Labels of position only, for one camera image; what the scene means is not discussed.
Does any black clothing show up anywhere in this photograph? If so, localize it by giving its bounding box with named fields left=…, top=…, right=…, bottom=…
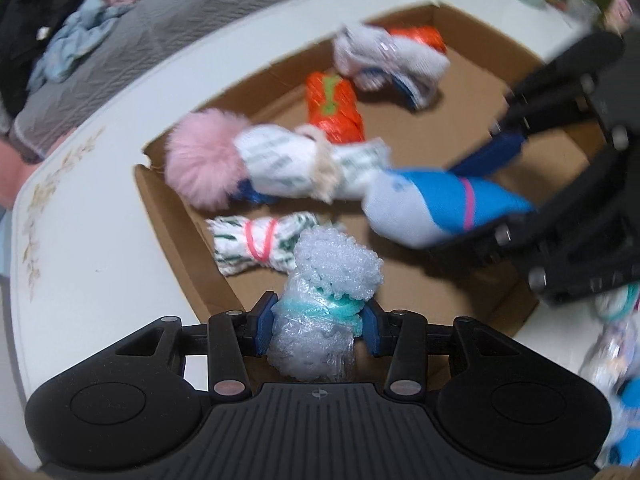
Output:
left=0, top=0, right=88, bottom=121

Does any bubble wrap bundle teal band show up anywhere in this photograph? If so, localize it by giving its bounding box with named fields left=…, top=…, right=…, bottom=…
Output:
left=266, top=226, right=385, bottom=382

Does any white sock bundle pink pompom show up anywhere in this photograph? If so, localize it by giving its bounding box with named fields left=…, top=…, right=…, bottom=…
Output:
left=165, top=108, right=393, bottom=208

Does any orange plastic bag bundle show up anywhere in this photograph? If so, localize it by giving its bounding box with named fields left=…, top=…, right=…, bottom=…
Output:
left=306, top=71, right=366, bottom=145
left=389, top=26, right=448, bottom=55

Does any white green striped sock bundle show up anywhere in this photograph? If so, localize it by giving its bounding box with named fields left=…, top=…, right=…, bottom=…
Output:
left=206, top=211, right=348, bottom=277

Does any shallow cardboard box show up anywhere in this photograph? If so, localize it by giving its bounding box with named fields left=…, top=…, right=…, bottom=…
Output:
left=134, top=0, right=596, bottom=338

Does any white grey sock bundle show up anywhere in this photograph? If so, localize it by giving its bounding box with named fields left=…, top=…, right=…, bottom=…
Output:
left=333, top=24, right=451, bottom=111

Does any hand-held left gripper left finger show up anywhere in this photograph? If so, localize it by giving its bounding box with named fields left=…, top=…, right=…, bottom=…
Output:
left=114, top=291, right=279, bottom=402

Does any blue grey sock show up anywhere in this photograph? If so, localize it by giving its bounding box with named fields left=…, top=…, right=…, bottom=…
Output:
left=361, top=169, right=540, bottom=250

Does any grey quilted sofa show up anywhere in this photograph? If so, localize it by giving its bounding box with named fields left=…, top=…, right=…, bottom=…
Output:
left=0, top=0, right=451, bottom=166

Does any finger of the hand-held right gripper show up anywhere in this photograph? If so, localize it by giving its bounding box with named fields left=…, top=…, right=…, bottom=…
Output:
left=446, top=30, right=631, bottom=181
left=425, top=205, right=556, bottom=268

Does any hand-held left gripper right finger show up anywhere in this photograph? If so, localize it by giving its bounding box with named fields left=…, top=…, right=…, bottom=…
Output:
left=361, top=304, right=523, bottom=402

